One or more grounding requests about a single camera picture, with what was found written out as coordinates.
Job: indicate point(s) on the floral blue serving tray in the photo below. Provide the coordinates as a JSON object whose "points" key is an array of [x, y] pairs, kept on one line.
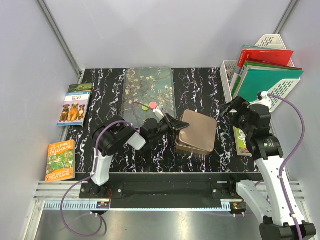
{"points": [[145, 85]]}

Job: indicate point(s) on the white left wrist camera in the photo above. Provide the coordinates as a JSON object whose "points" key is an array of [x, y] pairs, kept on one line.
{"points": [[158, 111]]}

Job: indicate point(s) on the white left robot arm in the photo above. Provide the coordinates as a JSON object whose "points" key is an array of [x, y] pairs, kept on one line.
{"points": [[118, 132]]}

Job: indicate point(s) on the white file organizer rack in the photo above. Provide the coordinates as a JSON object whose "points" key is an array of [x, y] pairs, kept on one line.
{"points": [[229, 70]]}

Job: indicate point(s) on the green round cookie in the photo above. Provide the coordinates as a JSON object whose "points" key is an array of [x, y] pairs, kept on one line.
{"points": [[145, 107]]}

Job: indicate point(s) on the dog picture book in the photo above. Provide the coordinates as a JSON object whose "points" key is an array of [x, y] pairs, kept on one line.
{"points": [[75, 105]]}

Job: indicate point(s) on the pink round cookie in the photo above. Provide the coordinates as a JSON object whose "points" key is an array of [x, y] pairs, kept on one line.
{"points": [[153, 105]]}

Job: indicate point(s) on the red folder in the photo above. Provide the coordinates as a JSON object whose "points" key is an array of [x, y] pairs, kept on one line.
{"points": [[276, 56]]}

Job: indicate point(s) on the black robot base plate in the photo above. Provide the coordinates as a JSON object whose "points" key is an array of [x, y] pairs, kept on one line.
{"points": [[168, 191]]}

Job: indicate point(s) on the orange treehouse book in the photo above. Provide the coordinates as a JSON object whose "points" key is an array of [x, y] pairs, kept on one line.
{"points": [[61, 161]]}

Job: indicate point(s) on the rose gold tin lid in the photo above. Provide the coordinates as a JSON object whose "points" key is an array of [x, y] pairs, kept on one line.
{"points": [[200, 122]]}

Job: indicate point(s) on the green comic booklet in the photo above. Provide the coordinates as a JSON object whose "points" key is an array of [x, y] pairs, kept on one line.
{"points": [[240, 143]]}

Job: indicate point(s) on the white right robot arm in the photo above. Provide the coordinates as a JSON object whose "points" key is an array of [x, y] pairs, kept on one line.
{"points": [[279, 215]]}

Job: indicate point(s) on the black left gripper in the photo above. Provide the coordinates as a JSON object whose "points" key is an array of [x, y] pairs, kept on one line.
{"points": [[175, 124]]}

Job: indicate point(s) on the rose gold tin box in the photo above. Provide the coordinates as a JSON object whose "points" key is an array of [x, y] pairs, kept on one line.
{"points": [[195, 142]]}

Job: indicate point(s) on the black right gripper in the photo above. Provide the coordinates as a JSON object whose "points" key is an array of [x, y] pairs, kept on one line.
{"points": [[238, 104]]}

